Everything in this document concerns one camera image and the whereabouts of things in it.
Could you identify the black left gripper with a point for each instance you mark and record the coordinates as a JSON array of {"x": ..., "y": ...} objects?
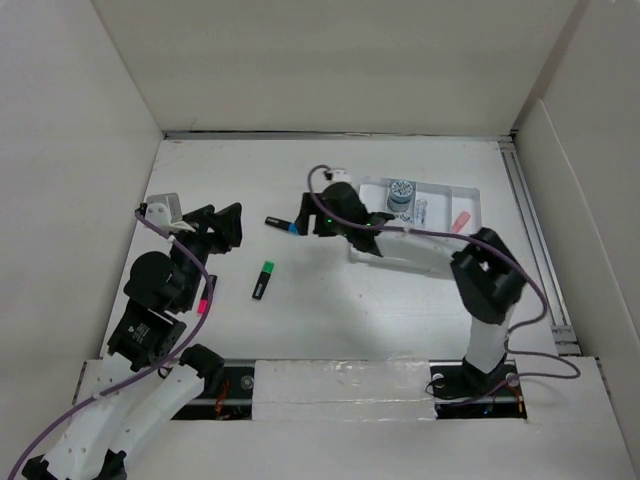
[{"x": 226, "y": 225}]

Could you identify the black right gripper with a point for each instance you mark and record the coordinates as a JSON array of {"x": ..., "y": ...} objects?
[{"x": 305, "y": 220}]

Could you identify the black highlighter blue cap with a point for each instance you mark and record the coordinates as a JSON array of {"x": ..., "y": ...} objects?
[{"x": 282, "y": 225}]

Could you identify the large blue cleaning gel jar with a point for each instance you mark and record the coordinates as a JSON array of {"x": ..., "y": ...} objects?
[{"x": 400, "y": 195}]

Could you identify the small blue cleaning gel jar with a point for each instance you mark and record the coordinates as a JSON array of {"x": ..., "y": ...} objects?
[{"x": 404, "y": 217}]

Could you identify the black highlighter with barcode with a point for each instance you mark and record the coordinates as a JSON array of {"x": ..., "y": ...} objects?
[{"x": 263, "y": 280}]

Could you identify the blue spray pen bottle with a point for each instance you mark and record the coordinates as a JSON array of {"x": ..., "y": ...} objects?
[{"x": 420, "y": 212}]

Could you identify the pink eraser capsule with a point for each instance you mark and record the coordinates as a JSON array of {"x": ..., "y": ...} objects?
[{"x": 461, "y": 222}]

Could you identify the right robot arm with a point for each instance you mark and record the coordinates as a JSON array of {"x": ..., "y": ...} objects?
[{"x": 485, "y": 272}]

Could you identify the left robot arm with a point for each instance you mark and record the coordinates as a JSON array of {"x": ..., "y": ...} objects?
[{"x": 152, "y": 367}]

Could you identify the white plastic organizer tray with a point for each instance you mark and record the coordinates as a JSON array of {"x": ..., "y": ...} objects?
[{"x": 445, "y": 200}]

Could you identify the black highlighter pink cap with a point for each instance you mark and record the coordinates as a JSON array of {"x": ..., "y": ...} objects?
[{"x": 207, "y": 295}]

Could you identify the white foam block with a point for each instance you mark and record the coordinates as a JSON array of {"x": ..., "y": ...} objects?
[{"x": 353, "y": 391}]

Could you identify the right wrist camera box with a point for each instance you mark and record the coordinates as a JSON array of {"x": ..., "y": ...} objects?
[{"x": 338, "y": 175}]

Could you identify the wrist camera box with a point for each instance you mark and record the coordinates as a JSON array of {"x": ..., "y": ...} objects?
[
  {"x": 338, "y": 175},
  {"x": 163, "y": 210}
]

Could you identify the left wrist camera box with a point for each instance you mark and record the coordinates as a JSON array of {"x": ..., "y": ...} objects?
[{"x": 163, "y": 210}]

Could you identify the aluminium rail at back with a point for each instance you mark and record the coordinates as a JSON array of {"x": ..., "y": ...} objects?
[{"x": 317, "y": 135}]

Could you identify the aluminium rail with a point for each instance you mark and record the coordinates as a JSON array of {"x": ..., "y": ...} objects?
[
  {"x": 317, "y": 135},
  {"x": 560, "y": 324}
]

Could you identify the aluminium rail right side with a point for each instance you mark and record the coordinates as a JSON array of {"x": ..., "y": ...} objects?
[{"x": 560, "y": 324}]

